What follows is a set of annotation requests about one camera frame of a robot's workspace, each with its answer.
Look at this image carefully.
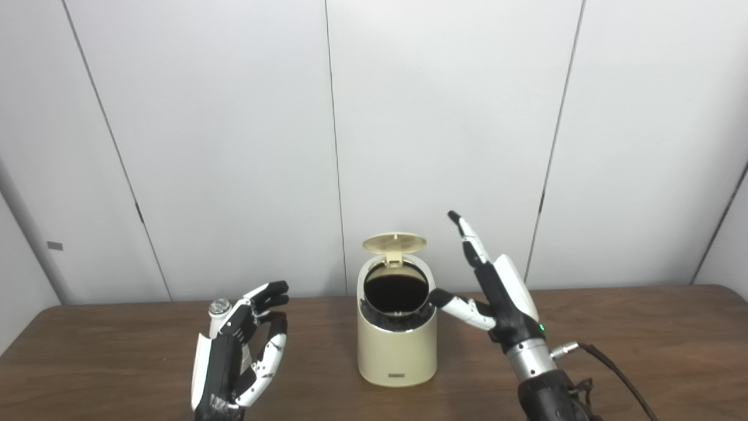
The black bin liner bag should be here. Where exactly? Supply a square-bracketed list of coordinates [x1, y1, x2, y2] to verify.
[360, 294, 436, 332]

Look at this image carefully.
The cream-colored bin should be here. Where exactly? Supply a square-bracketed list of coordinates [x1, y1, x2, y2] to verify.
[357, 253, 438, 388]

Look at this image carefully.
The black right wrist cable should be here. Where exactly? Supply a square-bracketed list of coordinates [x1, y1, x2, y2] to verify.
[549, 342, 658, 421]

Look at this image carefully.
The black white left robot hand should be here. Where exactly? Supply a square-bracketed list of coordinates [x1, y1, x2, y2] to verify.
[191, 281, 290, 421]

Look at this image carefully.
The small white plastic bottle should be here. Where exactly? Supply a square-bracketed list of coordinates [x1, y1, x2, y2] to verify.
[209, 298, 253, 375]

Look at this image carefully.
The round cream bin lid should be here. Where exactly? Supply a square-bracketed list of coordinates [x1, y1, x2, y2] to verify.
[362, 233, 428, 268]

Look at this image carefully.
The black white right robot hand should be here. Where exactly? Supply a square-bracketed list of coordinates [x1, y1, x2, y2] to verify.
[428, 210, 547, 354]

